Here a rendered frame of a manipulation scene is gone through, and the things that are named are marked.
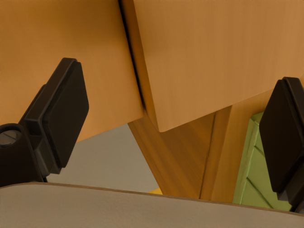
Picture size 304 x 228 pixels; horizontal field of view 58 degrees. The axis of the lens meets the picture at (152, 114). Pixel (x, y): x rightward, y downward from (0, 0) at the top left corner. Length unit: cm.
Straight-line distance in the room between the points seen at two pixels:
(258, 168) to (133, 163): 118
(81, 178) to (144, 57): 143
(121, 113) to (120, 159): 134
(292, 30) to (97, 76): 15
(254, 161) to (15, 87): 38
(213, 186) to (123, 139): 97
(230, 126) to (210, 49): 26
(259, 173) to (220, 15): 34
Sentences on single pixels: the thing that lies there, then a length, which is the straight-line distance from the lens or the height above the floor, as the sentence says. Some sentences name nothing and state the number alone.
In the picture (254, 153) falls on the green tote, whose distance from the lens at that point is 47.
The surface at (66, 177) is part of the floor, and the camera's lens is 155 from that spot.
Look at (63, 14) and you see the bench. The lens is 17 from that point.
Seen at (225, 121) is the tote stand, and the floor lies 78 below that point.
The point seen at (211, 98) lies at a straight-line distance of 22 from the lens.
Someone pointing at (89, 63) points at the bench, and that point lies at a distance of 19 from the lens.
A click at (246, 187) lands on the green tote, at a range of 54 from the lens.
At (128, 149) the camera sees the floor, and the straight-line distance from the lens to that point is 152.
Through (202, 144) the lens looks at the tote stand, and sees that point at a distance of 52.
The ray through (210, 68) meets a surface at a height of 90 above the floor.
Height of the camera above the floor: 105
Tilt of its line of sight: 48 degrees down
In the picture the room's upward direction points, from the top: 147 degrees clockwise
